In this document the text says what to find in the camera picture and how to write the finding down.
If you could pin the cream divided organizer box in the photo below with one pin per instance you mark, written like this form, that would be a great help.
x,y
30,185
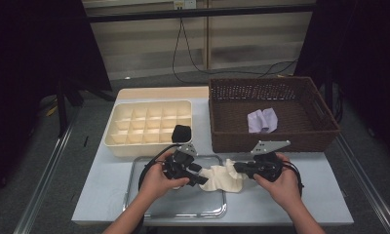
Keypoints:
x,y
144,123

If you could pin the black curtain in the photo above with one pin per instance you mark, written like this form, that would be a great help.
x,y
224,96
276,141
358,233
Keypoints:
x,y
27,81
362,65

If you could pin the black sock pair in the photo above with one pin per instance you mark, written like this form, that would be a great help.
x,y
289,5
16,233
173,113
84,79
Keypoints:
x,y
181,134

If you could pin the person's left hand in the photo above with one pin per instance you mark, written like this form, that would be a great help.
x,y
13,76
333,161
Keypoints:
x,y
155,183

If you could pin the small black stick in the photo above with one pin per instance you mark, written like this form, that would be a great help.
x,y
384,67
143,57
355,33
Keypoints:
x,y
86,141

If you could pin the metal floor rail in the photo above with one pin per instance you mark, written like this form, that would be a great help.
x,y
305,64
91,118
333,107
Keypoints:
x,y
371,195
43,182

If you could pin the black horizontal bar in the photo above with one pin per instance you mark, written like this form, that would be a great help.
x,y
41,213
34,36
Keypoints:
x,y
199,13

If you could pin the brown woven basket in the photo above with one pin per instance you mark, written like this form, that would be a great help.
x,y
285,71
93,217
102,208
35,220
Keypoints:
x,y
280,143

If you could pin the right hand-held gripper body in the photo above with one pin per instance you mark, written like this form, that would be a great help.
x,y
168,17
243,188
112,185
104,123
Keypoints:
x,y
267,165

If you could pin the lavender sock pair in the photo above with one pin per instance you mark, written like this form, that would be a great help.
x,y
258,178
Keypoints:
x,y
263,120

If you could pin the black stand leg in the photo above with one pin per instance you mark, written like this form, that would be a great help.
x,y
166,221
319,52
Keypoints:
x,y
62,107

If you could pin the person's right hand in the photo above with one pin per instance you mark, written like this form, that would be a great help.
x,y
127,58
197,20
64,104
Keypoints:
x,y
285,190

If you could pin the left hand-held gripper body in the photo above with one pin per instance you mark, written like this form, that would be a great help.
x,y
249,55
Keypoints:
x,y
178,165

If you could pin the metal tray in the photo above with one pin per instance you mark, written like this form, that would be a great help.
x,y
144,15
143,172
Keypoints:
x,y
196,203

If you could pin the white wall socket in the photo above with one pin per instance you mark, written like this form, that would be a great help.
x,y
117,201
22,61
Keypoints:
x,y
185,4

